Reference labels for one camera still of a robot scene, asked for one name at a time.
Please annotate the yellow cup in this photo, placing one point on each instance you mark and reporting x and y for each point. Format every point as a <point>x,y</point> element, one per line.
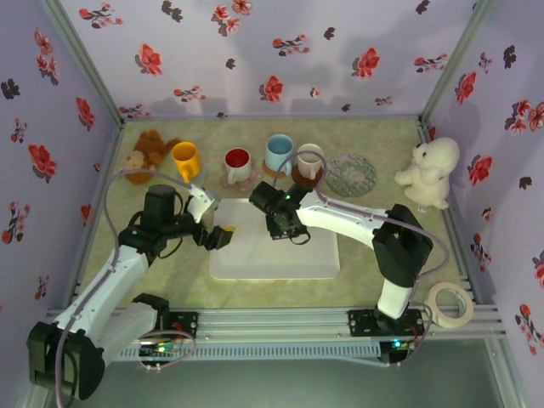
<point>185,155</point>

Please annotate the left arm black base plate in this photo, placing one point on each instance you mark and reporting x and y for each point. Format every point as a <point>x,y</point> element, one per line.
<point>187,325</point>

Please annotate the white plastic tray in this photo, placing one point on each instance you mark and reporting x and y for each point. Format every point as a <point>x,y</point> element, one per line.
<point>255,263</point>

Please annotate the light blue cup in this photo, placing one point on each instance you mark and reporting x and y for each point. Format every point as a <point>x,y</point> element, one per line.
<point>279,146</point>

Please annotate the aluminium mounting rail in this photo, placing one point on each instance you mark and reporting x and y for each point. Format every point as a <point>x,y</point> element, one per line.
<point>272,323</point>

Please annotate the green floral round coaster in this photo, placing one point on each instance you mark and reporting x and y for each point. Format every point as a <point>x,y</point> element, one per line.
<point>353,174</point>

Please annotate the white bear plush toy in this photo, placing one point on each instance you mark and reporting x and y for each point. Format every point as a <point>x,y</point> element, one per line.
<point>433,170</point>

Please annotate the blue woven round coaster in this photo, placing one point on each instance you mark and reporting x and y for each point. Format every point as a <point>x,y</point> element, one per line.
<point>205,173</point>

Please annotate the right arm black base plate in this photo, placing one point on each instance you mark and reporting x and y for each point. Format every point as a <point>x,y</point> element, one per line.
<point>361,323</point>

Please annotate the pink flower shaped coaster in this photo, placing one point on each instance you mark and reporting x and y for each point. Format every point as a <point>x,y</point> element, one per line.
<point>255,174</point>

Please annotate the brown monkey plush toy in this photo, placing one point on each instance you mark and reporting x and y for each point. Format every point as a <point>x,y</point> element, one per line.
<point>146,146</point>

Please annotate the masking tape roll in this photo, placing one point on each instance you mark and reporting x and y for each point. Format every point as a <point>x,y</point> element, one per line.
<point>466,314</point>

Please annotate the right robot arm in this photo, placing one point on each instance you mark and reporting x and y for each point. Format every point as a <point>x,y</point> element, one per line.
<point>340,217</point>

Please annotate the dark brown round coaster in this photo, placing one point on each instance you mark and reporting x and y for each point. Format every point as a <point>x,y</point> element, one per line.
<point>299,178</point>

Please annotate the aluminium frame post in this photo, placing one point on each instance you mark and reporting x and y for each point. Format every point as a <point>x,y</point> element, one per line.
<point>85,64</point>
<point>459,59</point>

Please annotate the white cup red inside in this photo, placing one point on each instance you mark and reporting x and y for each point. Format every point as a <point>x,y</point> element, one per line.
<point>237,158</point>

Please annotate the orange brown round coaster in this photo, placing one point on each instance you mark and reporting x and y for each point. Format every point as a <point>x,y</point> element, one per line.
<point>270,170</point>

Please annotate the pale pink cup cream inside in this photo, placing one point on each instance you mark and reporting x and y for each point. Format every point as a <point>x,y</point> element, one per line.
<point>309,156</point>

